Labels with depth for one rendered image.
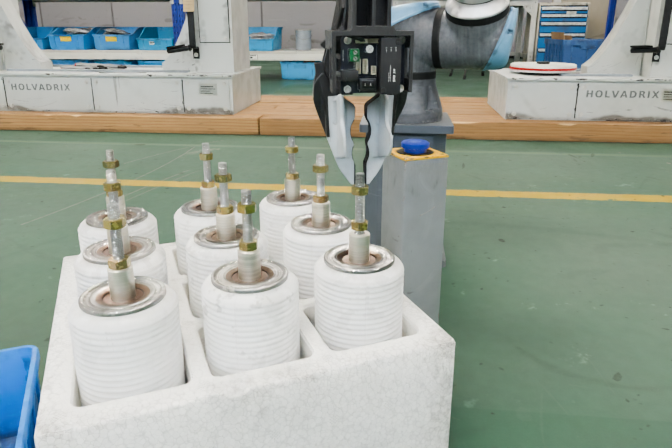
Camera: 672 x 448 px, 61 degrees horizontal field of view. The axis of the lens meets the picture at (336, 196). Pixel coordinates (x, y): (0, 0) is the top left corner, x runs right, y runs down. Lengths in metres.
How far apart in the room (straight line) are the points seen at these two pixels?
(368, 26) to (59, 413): 0.41
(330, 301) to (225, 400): 0.14
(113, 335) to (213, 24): 2.36
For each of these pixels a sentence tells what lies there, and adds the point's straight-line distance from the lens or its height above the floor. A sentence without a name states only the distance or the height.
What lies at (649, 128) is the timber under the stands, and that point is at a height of 0.06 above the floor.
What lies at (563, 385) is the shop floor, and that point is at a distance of 0.91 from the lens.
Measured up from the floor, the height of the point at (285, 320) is 0.22.
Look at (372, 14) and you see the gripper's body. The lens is 0.50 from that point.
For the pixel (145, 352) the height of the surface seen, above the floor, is 0.22.
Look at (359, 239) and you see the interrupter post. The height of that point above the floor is 0.28.
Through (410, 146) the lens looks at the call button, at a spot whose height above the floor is 0.33.
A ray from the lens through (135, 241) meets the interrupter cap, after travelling 0.69.
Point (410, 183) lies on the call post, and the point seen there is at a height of 0.28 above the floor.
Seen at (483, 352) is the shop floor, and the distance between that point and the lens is 0.95.
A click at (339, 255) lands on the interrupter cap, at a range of 0.61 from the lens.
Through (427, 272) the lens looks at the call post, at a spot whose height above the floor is 0.14.
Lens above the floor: 0.49
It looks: 17 degrees down
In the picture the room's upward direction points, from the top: straight up
